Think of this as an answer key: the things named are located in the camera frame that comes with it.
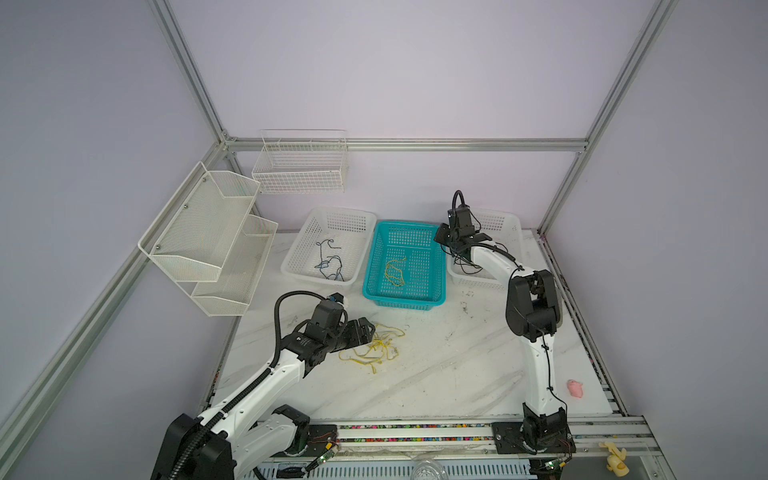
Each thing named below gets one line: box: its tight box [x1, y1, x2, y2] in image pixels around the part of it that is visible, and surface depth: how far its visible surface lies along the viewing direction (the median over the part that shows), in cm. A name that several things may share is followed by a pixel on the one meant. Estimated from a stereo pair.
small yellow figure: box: [598, 442, 630, 477], surface depth 71 cm
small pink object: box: [567, 379, 583, 399], surface depth 83 cm
